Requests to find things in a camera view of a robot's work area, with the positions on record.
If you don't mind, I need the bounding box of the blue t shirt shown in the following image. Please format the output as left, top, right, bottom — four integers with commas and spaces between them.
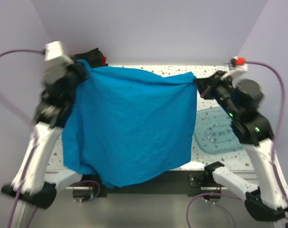
62, 62, 197, 187

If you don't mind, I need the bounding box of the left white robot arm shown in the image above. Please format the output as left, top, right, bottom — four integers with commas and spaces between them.
1, 57, 88, 209

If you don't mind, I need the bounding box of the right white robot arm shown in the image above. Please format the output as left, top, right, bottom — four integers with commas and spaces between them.
194, 71, 288, 222

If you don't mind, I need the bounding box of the folded black t shirt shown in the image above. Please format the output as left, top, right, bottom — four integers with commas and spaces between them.
75, 48, 102, 68

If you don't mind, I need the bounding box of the folded red t shirt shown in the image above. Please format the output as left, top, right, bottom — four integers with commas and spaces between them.
101, 53, 108, 66

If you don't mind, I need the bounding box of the translucent blue plastic bin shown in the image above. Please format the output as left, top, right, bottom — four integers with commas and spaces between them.
193, 107, 242, 155

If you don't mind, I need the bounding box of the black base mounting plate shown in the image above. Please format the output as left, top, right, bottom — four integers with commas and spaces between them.
70, 171, 223, 198

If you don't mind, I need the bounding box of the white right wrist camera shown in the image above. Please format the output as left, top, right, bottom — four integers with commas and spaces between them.
221, 56, 248, 80

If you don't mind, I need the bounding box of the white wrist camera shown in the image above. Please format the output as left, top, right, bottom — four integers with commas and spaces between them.
45, 41, 74, 67
221, 56, 248, 80

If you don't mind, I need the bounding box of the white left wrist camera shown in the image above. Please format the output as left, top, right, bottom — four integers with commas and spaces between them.
45, 41, 74, 67

